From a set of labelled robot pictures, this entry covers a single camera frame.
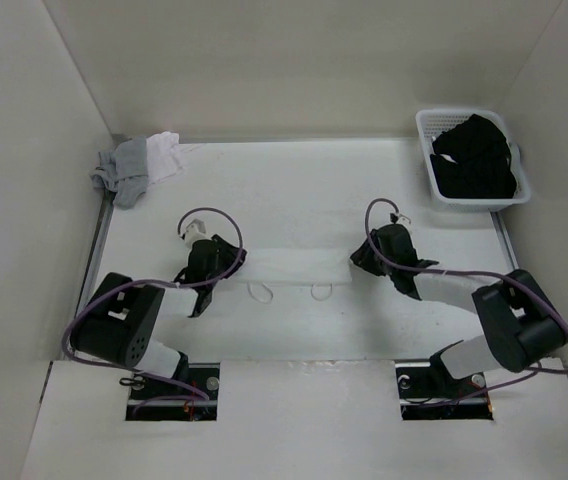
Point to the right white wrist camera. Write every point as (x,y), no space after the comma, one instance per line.
(399,218)

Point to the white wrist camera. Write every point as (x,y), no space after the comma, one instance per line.
(193,232)
(399,218)

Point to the white plastic basket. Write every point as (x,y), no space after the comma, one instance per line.
(433,122)

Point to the folded white tank top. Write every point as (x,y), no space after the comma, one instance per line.
(163,156)

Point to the black tank top pile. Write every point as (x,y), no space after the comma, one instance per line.
(473,161)

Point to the folded grey tank top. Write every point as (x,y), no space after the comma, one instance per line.
(123,172)

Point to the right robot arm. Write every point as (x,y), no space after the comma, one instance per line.
(519,324)

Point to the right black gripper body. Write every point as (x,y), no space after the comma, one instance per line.
(390,269)

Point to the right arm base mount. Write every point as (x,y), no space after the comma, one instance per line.
(428,394)

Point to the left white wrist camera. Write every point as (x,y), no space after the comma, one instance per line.
(193,232)

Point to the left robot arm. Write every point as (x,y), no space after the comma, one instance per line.
(115,329)

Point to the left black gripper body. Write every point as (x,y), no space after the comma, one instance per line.
(212,275)

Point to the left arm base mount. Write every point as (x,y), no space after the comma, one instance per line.
(154,401)

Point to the white tank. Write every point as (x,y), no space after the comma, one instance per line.
(163,156)
(318,270)

